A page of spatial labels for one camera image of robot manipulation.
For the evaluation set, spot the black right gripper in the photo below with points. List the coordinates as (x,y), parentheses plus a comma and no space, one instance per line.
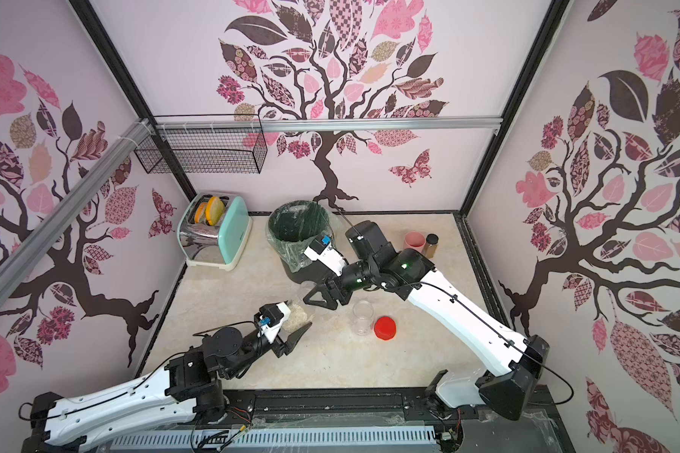
(331,289)

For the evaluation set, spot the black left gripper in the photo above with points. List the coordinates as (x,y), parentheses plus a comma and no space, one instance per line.
(287,346)

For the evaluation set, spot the oatmeal jar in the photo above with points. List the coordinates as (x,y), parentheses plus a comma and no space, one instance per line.
(363,317)

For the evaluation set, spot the red jar lid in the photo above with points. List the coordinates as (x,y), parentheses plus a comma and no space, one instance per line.
(385,328)

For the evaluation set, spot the black trash bin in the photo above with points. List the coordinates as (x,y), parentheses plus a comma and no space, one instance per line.
(300,243)

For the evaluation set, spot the clear jar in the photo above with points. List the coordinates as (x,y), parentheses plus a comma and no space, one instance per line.
(301,313)

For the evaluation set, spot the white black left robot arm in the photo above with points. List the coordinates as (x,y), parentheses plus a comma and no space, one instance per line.
(187,388)

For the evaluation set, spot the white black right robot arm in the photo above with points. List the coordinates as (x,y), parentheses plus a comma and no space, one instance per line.
(512,362)

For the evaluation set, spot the clear plastic bin liner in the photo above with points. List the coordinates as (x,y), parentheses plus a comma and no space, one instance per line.
(297,238)

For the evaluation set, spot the pink plastic cup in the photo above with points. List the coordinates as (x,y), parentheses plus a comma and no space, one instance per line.
(414,240)

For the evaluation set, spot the brown spice jar black lid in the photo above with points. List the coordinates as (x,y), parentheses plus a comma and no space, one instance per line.
(431,244)

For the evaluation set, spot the mint green toaster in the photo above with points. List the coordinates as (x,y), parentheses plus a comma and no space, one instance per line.
(220,246)

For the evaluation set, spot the yellow toast slice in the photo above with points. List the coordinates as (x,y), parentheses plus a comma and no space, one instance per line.
(215,208)

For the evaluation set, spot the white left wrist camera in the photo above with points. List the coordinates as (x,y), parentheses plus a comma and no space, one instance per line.
(271,319)

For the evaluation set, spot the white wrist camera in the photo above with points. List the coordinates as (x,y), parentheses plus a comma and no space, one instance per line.
(271,319)
(322,250)

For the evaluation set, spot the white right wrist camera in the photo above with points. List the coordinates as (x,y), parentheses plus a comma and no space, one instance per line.
(322,250)

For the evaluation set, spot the white slotted cable duct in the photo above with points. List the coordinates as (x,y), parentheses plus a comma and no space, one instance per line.
(274,439)

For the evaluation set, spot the black wire basket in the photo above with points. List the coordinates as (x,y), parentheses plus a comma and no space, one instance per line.
(232,143)

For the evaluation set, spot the back aluminium rail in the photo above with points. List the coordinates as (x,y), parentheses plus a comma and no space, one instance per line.
(328,124)

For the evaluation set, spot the aluminium rail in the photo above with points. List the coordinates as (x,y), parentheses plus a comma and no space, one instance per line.
(17,267)
(328,124)

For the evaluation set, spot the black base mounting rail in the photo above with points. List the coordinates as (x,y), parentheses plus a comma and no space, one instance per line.
(466,429)

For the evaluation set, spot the left aluminium rail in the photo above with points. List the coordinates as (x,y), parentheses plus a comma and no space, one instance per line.
(17,267)

